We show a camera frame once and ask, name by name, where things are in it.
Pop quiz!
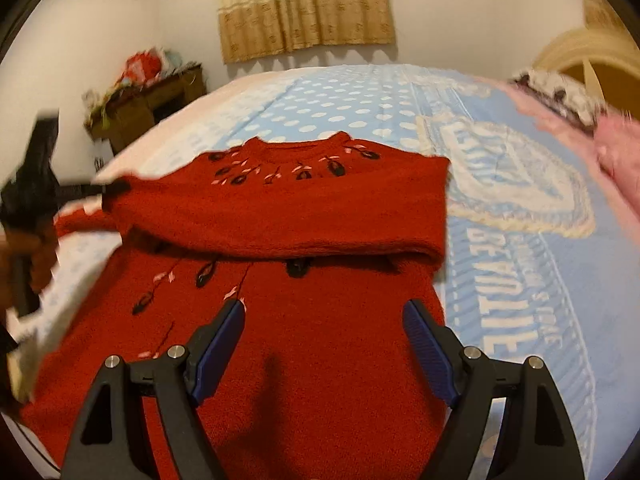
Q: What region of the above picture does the red knitted sweater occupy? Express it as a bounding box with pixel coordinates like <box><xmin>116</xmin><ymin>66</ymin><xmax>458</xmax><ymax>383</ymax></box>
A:
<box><xmin>21</xmin><ymin>132</ymin><xmax>449</xmax><ymax>479</ymax></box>

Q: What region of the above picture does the person's left hand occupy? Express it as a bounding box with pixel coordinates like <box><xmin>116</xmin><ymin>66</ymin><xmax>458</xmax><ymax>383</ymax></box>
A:
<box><xmin>1</xmin><ymin>220</ymin><xmax>58</xmax><ymax>311</ymax></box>

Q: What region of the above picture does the dark wooden desk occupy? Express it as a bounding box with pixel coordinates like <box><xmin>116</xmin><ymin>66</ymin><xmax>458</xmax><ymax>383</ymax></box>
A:
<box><xmin>85</xmin><ymin>64</ymin><xmax>207</xmax><ymax>155</ymax></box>

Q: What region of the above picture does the red gift box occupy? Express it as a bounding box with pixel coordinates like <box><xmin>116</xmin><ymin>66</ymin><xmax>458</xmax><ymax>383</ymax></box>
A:
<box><xmin>117</xmin><ymin>49</ymin><xmax>163</xmax><ymax>87</ymax></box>

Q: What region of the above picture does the beige patterned curtain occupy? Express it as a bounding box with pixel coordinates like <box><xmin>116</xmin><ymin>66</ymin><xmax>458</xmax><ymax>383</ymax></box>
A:
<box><xmin>218</xmin><ymin>0</ymin><xmax>395</xmax><ymax>64</ymax></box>

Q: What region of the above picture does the pink quilted pillow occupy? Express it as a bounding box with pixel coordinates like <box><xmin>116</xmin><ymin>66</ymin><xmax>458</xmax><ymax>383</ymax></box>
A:
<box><xmin>593</xmin><ymin>113</ymin><xmax>640</xmax><ymax>211</ymax></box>

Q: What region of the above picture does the black white patterned pillow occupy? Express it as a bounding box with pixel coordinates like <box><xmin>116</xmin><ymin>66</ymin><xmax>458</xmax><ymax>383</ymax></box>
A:
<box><xmin>510</xmin><ymin>68</ymin><xmax>608</xmax><ymax>136</ymax></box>

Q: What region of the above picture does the cream wooden headboard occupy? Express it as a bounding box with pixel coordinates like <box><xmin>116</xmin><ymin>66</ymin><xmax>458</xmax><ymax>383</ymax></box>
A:
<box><xmin>533</xmin><ymin>28</ymin><xmax>640</xmax><ymax>119</ymax></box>

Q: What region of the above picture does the beige curtain by headboard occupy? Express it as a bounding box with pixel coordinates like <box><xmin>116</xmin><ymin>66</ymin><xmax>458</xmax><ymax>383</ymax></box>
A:
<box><xmin>582</xmin><ymin>0</ymin><xmax>629</xmax><ymax>35</ymax></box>

